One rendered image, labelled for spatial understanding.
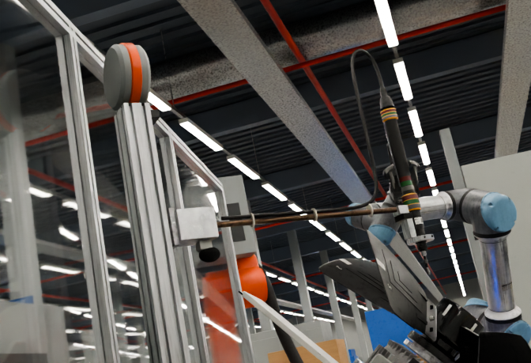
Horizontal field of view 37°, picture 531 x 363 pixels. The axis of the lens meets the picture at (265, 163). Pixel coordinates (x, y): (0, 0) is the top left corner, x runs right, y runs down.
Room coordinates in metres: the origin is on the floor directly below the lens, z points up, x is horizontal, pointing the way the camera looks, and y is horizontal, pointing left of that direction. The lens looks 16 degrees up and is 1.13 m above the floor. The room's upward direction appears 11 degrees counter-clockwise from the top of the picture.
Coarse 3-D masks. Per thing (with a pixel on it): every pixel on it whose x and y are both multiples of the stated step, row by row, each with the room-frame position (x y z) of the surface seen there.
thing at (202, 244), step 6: (204, 240) 1.72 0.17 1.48; (210, 240) 1.73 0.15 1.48; (198, 246) 1.72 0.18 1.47; (204, 246) 1.72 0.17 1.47; (210, 246) 1.73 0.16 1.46; (204, 252) 1.72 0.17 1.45; (210, 252) 1.72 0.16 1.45; (216, 252) 1.73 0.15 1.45; (204, 258) 1.72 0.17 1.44; (210, 258) 1.72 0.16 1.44; (216, 258) 1.73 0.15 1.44
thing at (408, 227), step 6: (402, 210) 1.99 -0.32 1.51; (408, 210) 2.00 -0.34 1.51; (396, 216) 2.01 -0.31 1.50; (402, 216) 1.99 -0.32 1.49; (408, 216) 1.99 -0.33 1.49; (396, 222) 2.02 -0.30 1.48; (402, 222) 2.01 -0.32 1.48; (408, 222) 1.99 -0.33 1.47; (402, 228) 2.02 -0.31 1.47; (408, 228) 2.00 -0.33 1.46; (414, 228) 2.00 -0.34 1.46; (408, 234) 2.00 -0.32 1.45; (414, 234) 2.00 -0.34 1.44; (426, 234) 1.99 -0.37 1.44; (432, 234) 2.01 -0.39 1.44; (408, 240) 2.01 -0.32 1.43; (414, 240) 2.00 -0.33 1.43; (420, 240) 2.00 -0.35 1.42
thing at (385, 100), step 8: (384, 88) 2.02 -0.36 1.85; (384, 96) 2.01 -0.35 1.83; (384, 104) 2.01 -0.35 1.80; (392, 104) 2.01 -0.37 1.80; (416, 216) 2.01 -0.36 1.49; (416, 224) 2.01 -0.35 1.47; (416, 232) 2.01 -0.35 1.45; (424, 232) 2.02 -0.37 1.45; (424, 240) 2.01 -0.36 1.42; (424, 248) 2.01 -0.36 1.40
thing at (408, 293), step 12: (372, 240) 1.71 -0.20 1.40; (384, 252) 1.73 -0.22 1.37; (384, 264) 1.69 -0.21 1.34; (396, 264) 1.76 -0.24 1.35; (384, 276) 1.66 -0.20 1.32; (396, 276) 1.72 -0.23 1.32; (408, 276) 1.79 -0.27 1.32; (384, 288) 1.63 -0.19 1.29; (396, 288) 1.70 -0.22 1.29; (408, 288) 1.76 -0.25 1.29; (420, 288) 1.83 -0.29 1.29; (396, 300) 1.68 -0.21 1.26; (408, 300) 1.75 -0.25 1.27; (420, 300) 1.81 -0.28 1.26; (396, 312) 1.65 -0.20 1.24; (408, 312) 1.73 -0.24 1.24; (420, 312) 1.80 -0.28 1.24; (420, 324) 1.79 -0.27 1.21
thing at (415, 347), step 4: (408, 340) 1.91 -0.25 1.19; (408, 344) 1.91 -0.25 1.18; (412, 344) 1.89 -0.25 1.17; (416, 344) 1.91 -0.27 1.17; (412, 348) 1.89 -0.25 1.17; (416, 348) 1.88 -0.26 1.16; (420, 348) 1.90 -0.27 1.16; (416, 352) 1.88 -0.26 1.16; (420, 352) 1.87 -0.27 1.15; (424, 352) 1.87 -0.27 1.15; (428, 352) 1.89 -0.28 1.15; (420, 356) 1.92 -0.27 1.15; (424, 356) 1.87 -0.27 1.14; (428, 356) 1.87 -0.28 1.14; (432, 356) 1.88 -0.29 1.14; (424, 360) 1.97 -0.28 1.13; (428, 360) 1.87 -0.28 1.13; (432, 360) 1.87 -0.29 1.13; (436, 360) 1.89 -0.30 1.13
